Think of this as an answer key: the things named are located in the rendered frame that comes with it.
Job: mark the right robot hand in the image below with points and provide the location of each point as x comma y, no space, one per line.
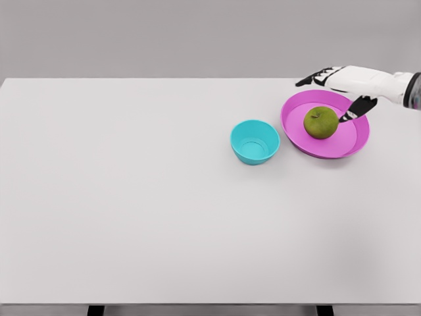
349,80

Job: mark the blue bowl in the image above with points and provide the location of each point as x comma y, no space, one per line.
255,142

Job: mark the pink plate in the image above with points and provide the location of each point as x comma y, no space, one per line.
342,141

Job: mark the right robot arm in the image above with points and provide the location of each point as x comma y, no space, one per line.
399,88

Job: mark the green apple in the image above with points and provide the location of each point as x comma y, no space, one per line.
320,122

